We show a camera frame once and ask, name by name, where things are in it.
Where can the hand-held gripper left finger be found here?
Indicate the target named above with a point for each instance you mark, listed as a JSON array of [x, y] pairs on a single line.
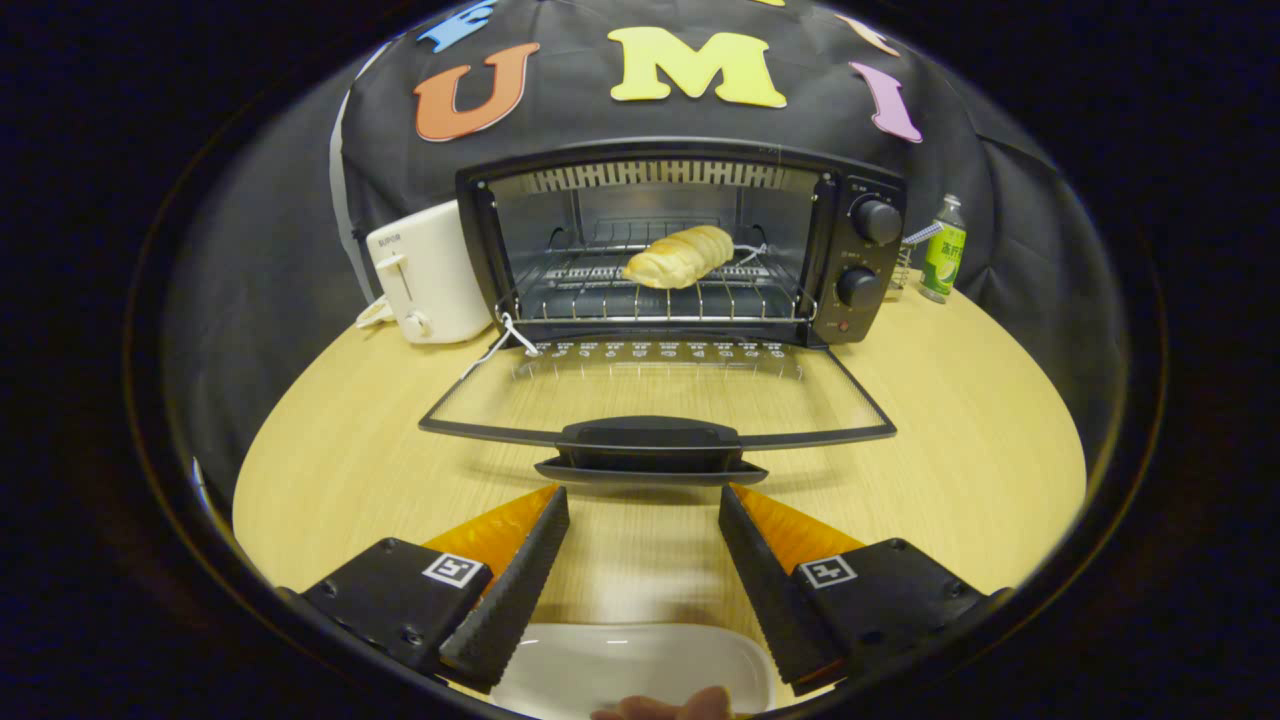
[[510, 595]]

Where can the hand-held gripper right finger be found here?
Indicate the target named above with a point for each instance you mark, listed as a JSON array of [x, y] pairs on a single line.
[[775, 595]]

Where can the black toaster oven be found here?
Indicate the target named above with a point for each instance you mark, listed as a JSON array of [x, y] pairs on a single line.
[[860, 255]]

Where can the golden bread roll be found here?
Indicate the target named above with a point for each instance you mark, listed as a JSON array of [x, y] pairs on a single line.
[[680, 255]]

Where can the white toaster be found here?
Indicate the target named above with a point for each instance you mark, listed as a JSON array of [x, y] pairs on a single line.
[[440, 275]]

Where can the white plate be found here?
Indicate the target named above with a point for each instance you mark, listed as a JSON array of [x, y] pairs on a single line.
[[620, 665]]

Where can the small white tray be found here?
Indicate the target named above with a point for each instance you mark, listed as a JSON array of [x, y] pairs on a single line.
[[375, 315]]

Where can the green drink bottle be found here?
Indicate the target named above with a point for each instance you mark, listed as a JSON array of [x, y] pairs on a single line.
[[942, 255]]

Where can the black backdrop cloth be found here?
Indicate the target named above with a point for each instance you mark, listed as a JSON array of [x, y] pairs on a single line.
[[600, 120]]

